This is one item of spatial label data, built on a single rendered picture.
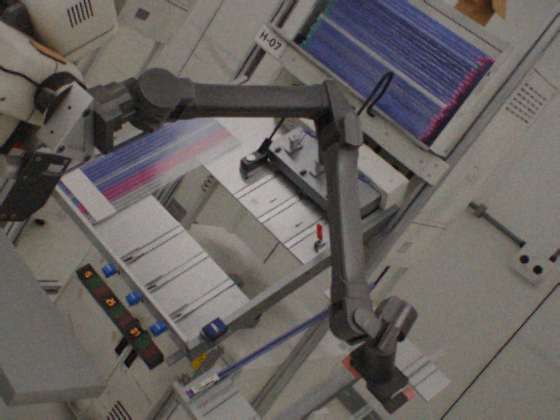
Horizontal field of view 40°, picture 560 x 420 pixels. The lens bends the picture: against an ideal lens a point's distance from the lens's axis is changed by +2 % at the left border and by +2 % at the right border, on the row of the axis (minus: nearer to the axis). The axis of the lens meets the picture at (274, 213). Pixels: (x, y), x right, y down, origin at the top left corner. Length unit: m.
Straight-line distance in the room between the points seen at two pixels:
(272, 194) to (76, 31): 0.92
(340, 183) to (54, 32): 0.58
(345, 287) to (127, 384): 1.17
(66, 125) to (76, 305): 1.34
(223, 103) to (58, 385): 0.71
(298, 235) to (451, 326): 1.68
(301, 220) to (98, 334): 0.80
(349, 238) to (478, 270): 2.17
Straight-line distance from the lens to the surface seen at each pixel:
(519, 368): 3.52
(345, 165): 1.47
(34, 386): 1.68
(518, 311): 3.51
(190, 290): 1.93
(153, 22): 3.20
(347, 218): 1.43
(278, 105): 1.45
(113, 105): 1.31
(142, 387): 2.37
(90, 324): 2.51
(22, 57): 1.30
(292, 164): 2.12
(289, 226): 2.05
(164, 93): 1.34
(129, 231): 2.06
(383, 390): 1.48
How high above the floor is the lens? 1.58
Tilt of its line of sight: 16 degrees down
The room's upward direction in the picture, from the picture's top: 35 degrees clockwise
